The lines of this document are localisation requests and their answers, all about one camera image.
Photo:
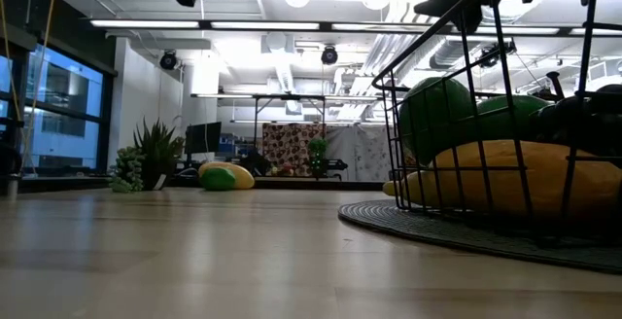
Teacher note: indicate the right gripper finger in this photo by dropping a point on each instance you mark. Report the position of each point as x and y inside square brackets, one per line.
[452, 5]

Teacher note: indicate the green round fruit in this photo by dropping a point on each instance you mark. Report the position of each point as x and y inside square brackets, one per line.
[437, 115]
[510, 117]

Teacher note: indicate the yellow banana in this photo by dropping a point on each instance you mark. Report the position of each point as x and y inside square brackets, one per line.
[392, 188]

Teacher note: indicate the orange mango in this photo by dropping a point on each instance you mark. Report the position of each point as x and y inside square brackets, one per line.
[534, 183]

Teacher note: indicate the small green lime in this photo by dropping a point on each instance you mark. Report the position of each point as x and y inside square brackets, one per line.
[217, 179]

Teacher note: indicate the black ceiling spotlight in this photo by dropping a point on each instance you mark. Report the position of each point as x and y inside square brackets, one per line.
[329, 55]
[488, 54]
[168, 60]

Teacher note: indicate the black beam with light strips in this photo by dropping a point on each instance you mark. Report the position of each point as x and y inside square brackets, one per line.
[325, 26]

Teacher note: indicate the black monitor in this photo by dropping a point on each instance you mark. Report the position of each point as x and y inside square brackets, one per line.
[203, 138]

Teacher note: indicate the white cloth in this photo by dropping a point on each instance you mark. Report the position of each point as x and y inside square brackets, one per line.
[359, 153]

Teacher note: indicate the potted succulent plant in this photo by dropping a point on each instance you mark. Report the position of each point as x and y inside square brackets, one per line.
[155, 158]

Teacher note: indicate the brown patterned cloth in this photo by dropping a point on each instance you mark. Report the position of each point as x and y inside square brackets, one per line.
[291, 139]

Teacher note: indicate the green artificial plant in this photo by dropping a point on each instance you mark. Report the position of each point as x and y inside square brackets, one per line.
[317, 146]

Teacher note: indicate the yellow mango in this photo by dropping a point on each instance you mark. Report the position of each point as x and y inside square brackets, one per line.
[243, 175]

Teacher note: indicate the grey round woven placemat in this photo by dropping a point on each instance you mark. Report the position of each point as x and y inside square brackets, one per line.
[389, 222]

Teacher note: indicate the black background table frame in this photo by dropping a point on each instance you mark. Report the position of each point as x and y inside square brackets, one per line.
[289, 96]

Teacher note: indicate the window with black frame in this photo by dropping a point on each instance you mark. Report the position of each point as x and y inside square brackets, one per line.
[63, 110]

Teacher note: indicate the silver frame post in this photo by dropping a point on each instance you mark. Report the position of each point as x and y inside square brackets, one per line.
[12, 187]

